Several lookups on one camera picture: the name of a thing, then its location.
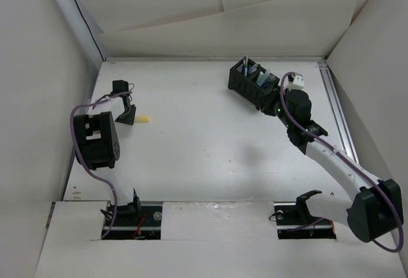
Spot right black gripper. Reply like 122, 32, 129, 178
257, 85, 294, 129

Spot yellow highlighter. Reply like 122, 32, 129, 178
135, 116, 150, 123

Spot green highlighter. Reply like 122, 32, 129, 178
256, 71, 264, 85

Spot black two-compartment pen holder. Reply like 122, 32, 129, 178
228, 58, 280, 110

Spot light blue gel pen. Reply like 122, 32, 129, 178
249, 64, 258, 74

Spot green clear pen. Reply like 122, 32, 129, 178
242, 56, 248, 77

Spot blue cap glue bottle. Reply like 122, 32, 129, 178
262, 74, 276, 88

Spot orange cap highlighter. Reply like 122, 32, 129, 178
261, 69, 271, 87

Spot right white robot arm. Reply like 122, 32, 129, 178
261, 86, 404, 247

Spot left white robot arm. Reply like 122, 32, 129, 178
69, 80, 142, 226

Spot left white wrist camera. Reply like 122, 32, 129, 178
112, 80, 129, 94

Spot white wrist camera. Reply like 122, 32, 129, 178
112, 80, 129, 94
286, 72, 305, 90

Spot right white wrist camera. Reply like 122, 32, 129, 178
286, 72, 305, 90

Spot right aluminium rail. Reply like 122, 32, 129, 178
317, 60, 359, 163

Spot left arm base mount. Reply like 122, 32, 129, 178
101, 202, 163, 240

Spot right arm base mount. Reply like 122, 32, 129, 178
269, 190, 337, 240

